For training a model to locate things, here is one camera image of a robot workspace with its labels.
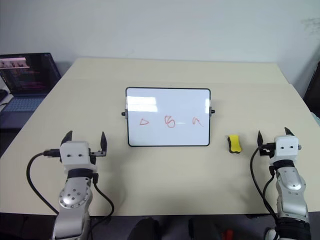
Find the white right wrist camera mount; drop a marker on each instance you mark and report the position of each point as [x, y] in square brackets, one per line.
[286, 148]

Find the open dark laptop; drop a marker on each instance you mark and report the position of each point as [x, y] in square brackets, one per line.
[27, 75]

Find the white and black device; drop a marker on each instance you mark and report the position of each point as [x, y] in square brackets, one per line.
[3, 100]

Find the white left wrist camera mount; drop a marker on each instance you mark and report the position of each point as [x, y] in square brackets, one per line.
[75, 155]

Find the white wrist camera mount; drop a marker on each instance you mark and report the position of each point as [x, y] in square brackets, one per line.
[75, 155]
[286, 148]

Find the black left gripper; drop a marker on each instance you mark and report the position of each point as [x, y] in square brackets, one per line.
[98, 153]

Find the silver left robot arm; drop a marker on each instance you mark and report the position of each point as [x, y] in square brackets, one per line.
[75, 195]

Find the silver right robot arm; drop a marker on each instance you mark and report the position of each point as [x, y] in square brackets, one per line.
[290, 185]

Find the small black-framed whiteboard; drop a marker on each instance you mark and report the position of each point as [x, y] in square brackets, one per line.
[167, 110]

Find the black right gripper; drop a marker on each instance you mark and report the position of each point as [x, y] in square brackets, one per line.
[270, 146]

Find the black chair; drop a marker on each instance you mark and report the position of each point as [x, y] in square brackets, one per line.
[312, 87]

